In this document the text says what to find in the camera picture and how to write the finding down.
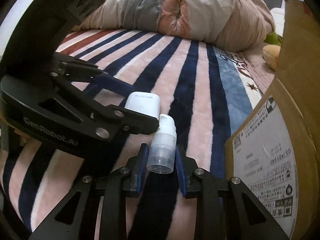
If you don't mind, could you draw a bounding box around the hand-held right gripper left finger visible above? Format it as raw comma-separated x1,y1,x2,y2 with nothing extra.
29,143,150,240

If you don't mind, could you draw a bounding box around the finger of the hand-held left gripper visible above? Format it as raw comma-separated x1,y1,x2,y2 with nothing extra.
51,74,160,140
52,52,135,97

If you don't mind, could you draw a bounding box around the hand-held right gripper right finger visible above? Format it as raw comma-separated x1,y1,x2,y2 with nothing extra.
176,144,290,240

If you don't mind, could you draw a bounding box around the white earbuds case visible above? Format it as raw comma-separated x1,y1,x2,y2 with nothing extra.
124,92,160,118

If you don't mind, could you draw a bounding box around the white pump bottle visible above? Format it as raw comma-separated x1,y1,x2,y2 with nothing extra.
146,114,177,173

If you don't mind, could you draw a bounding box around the brown cardboard box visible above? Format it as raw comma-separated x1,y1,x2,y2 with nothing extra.
224,0,320,240

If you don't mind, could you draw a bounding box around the striped plush blanket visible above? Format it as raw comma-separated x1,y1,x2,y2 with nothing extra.
0,29,263,240

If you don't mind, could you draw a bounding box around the pink and grey duvet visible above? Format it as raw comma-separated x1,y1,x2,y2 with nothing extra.
80,0,275,52

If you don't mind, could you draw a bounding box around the pink quilted bed sheet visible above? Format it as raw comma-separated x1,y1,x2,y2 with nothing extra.
240,41,278,98

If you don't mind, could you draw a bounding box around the tan plush toy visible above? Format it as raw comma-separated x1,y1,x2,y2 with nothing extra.
262,44,281,71

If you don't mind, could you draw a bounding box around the green plush toy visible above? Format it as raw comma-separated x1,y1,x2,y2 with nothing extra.
265,31,283,46

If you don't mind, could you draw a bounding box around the white bed headboard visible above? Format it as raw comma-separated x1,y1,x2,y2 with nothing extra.
270,7,285,34

